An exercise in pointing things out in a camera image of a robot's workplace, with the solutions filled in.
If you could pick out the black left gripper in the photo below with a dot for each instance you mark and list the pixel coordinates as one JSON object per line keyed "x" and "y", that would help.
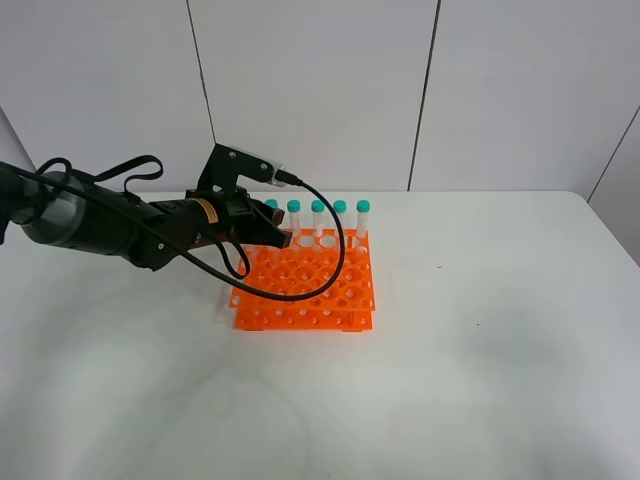
{"x": 239, "y": 218}

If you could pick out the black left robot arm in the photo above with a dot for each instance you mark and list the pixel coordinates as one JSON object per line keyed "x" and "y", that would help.
{"x": 62, "y": 207}

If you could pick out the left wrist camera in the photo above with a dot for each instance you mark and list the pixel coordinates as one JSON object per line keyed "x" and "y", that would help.
{"x": 226, "y": 164}

